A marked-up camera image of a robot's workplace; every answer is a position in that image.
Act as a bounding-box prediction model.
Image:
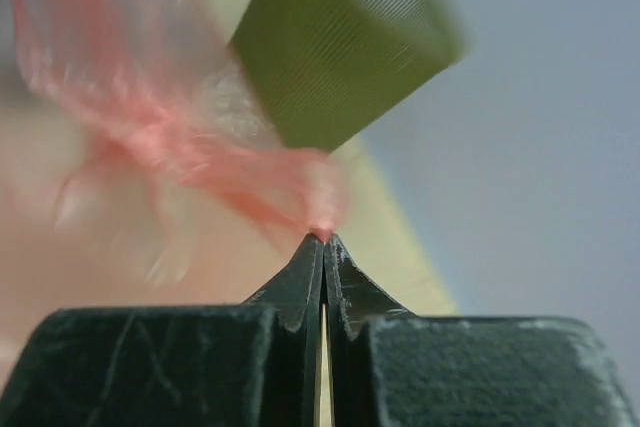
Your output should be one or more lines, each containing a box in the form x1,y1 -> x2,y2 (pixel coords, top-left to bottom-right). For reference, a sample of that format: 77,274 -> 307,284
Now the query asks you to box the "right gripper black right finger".
324,238 -> 639,427

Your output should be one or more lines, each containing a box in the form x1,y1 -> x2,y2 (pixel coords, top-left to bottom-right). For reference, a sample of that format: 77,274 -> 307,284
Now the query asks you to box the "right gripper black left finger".
1,236 -> 324,427

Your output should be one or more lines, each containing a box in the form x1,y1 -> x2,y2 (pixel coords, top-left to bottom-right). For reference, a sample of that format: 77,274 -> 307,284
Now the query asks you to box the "red plastic trash bag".
9,0 -> 344,283

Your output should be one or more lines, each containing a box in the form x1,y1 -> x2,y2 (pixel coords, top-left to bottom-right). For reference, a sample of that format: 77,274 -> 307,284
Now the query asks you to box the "olive green mesh trash bin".
232,0 -> 466,151

